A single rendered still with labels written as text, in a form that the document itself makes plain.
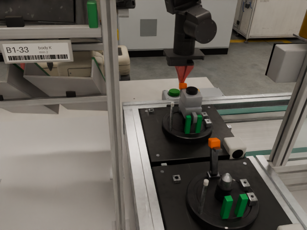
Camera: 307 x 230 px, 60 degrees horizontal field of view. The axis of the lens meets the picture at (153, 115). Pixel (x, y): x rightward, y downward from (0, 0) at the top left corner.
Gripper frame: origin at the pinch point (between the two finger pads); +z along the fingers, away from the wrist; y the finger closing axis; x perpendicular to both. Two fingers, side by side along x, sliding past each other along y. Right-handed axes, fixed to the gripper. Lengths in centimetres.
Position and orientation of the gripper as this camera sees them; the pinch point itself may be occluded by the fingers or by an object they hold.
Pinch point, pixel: (181, 82)
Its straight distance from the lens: 79.0
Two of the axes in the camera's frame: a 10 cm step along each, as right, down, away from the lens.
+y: 9.9, -0.7, 1.4
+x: -1.6, -5.3, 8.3
